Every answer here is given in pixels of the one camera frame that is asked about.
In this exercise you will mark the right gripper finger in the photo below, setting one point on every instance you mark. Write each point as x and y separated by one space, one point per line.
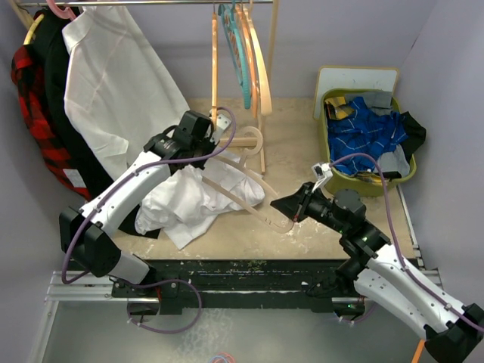
290 210
293 199

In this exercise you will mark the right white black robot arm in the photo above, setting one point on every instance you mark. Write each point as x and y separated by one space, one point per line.
449 328

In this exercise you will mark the grey cloth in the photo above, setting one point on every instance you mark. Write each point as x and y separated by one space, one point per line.
378 99

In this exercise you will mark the light wooden hanger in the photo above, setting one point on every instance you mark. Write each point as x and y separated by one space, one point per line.
240 166

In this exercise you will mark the wooden hanger middle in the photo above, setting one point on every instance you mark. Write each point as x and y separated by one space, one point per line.
247 61

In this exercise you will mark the white shirt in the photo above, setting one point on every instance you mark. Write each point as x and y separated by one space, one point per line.
118 92
184 207

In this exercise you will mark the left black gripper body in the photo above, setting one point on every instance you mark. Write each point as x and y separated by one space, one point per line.
201 149

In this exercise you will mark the wooden hanger rightmost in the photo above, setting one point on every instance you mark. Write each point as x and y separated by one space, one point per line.
263 92

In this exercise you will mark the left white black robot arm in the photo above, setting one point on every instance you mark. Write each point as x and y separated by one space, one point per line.
86 234

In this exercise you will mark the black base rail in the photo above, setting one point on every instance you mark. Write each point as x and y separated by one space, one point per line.
248 284

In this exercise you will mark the pink hanger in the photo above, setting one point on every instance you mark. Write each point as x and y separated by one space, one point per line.
62 12

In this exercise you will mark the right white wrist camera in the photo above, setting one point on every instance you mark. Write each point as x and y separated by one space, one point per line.
323 174

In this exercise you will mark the olive green laundry basket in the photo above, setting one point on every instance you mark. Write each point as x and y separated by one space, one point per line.
390 170

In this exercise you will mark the yellow black cloth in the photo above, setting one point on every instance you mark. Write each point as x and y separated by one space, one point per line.
337 108

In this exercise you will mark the teal hanger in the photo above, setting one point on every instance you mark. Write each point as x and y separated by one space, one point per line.
233 36

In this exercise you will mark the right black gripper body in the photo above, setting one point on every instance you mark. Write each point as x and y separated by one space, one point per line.
317 208

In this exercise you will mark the red black plaid shirt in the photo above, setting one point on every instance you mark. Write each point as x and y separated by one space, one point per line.
27 74

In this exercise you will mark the white board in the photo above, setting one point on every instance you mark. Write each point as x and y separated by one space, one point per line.
353 78

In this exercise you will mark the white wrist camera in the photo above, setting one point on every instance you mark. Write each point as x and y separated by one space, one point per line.
323 174
223 123

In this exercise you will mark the hanging white shirt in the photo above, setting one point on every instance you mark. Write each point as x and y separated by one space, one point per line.
118 92

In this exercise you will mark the black cloth in basket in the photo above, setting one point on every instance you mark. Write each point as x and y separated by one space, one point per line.
409 134

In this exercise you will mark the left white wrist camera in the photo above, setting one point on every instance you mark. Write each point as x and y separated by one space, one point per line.
223 123

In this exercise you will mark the yellow hanger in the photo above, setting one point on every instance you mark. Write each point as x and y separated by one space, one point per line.
31 31

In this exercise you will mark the orange hanger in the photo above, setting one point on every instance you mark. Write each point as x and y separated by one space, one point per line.
418 352

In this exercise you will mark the wooden hanger leftmost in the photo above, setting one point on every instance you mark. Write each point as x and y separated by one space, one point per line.
214 94

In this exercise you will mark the hanging black shirt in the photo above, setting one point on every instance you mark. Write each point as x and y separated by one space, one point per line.
51 50

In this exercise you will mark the blue shirt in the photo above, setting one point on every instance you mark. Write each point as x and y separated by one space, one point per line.
363 132

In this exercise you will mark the wooden clothes rack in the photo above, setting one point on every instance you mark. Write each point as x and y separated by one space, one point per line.
21 10

